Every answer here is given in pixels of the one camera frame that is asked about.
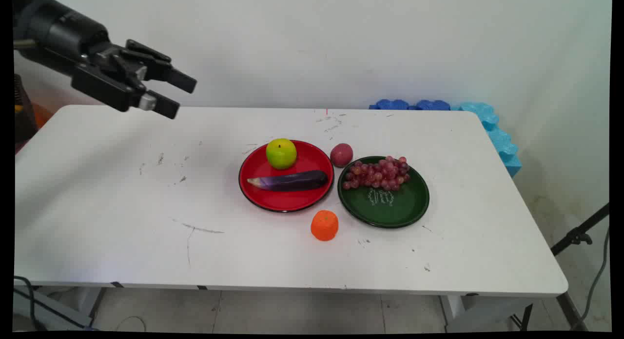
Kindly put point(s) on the red grape bunch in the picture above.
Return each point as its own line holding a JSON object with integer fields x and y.
{"x": 380, "y": 175}

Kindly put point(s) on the green apple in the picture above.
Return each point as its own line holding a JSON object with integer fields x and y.
{"x": 281, "y": 153}

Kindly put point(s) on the black and orange equipment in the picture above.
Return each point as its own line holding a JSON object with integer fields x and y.
{"x": 23, "y": 109}

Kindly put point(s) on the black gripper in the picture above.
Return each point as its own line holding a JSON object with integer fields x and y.
{"x": 85, "y": 44}

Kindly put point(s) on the orange tangerine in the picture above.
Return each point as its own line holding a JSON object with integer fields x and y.
{"x": 324, "y": 226}

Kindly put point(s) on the black tripod stand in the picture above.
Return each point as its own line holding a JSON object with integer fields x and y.
{"x": 577, "y": 236}

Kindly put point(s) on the red round plate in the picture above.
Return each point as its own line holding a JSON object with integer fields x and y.
{"x": 287, "y": 197}

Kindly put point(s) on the green round plate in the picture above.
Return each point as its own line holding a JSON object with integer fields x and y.
{"x": 390, "y": 207}

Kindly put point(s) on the red round potato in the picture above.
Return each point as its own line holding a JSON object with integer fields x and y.
{"x": 341, "y": 155}

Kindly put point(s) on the purple eggplant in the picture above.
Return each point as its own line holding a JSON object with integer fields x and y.
{"x": 292, "y": 181}

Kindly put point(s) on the dark blue foam piece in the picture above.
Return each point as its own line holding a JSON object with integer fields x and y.
{"x": 391, "y": 105}
{"x": 433, "y": 105}

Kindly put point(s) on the light blue foam strip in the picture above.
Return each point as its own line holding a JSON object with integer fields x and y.
{"x": 499, "y": 139}

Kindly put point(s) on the white table leg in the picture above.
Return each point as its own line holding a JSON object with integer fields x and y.
{"x": 63, "y": 307}

